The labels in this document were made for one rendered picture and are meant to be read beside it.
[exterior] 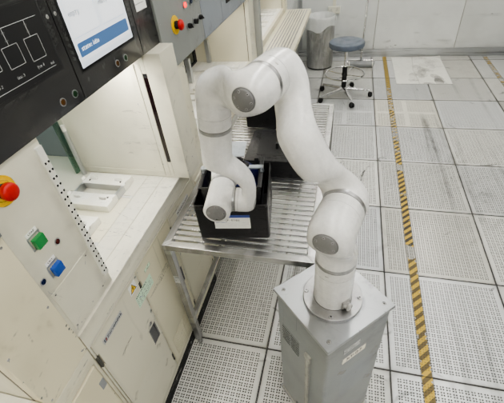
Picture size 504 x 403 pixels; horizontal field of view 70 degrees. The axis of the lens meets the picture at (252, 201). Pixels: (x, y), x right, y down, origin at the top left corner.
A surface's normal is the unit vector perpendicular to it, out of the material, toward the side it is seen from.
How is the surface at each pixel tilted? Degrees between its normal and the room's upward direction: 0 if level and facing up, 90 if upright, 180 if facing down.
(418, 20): 90
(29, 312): 90
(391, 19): 90
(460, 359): 0
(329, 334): 0
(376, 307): 0
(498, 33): 90
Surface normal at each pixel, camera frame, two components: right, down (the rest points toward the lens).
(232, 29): -0.22, 0.64
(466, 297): -0.08, -0.76
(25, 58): 0.97, 0.08
